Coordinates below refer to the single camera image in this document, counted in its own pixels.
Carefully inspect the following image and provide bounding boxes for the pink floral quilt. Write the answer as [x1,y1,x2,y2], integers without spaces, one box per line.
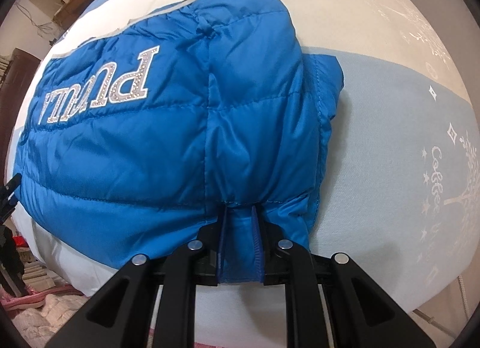
[1,286,89,347]

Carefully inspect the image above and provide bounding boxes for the blue puffer jacket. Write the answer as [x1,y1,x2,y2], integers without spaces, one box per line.
[14,0,343,282]

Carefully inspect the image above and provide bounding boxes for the wooden desk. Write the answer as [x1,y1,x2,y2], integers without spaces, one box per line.
[53,0,95,30]

